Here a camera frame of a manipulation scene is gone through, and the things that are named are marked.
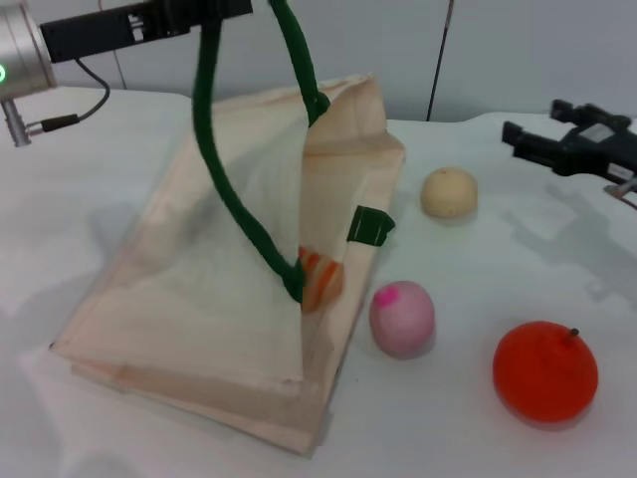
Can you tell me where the cream handbag with green handles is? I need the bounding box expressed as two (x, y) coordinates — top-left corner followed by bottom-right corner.
(49, 0), (407, 460)

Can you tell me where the pink round bun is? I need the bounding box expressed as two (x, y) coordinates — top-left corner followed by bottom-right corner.
(367, 279), (437, 360)

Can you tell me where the orange striped bread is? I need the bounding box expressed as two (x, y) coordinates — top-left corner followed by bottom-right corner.
(297, 245), (346, 316)

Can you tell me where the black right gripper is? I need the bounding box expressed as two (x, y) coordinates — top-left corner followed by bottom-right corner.
(501, 98), (637, 181)

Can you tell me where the thin black cable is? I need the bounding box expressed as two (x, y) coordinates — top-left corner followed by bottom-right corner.
(425, 0), (456, 122)
(112, 48), (127, 92)

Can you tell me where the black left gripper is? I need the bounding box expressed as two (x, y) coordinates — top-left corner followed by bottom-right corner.
(39, 0), (255, 65)

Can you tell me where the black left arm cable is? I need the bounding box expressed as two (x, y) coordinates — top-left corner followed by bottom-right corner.
(0, 58), (111, 148)

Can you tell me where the beige round bun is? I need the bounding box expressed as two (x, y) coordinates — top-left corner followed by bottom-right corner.
(419, 166), (480, 219)

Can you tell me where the right gripper cable plug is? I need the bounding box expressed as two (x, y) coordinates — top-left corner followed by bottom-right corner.
(602, 178), (637, 209)

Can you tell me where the orange red persimmon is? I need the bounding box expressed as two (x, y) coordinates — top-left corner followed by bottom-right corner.
(492, 321), (600, 425)

